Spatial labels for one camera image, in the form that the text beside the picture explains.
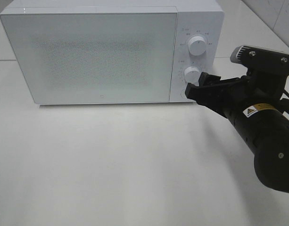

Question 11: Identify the white microwave oven body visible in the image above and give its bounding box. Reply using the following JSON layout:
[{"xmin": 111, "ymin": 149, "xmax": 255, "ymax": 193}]
[{"xmin": 0, "ymin": 0, "xmax": 224, "ymax": 104}]

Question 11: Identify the white microwave knob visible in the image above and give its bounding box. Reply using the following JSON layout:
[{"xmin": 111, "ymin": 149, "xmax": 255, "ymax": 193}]
[
  {"xmin": 184, "ymin": 66, "xmax": 201, "ymax": 84},
  {"xmin": 187, "ymin": 35, "xmax": 207, "ymax": 56}
]

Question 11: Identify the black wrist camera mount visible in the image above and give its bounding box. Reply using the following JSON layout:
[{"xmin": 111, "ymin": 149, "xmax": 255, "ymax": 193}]
[{"xmin": 230, "ymin": 45, "xmax": 289, "ymax": 100}]

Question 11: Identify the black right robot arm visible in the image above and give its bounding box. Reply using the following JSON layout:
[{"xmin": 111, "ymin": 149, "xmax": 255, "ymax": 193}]
[{"xmin": 185, "ymin": 73, "xmax": 289, "ymax": 193}]

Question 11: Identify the round white door release button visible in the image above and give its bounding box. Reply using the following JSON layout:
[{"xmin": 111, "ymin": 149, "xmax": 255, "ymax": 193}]
[{"xmin": 181, "ymin": 89, "xmax": 187, "ymax": 99}]

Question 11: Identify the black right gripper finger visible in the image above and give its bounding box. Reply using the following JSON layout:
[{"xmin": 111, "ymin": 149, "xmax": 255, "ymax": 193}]
[
  {"xmin": 185, "ymin": 83, "xmax": 220, "ymax": 106},
  {"xmin": 198, "ymin": 72, "xmax": 229, "ymax": 88}
]

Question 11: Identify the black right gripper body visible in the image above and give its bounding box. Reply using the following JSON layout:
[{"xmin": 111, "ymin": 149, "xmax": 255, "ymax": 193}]
[{"xmin": 206, "ymin": 76, "xmax": 255, "ymax": 118}]

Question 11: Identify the white microwave door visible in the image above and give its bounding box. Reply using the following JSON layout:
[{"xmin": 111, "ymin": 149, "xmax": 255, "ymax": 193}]
[{"xmin": 1, "ymin": 13, "xmax": 177, "ymax": 105}]

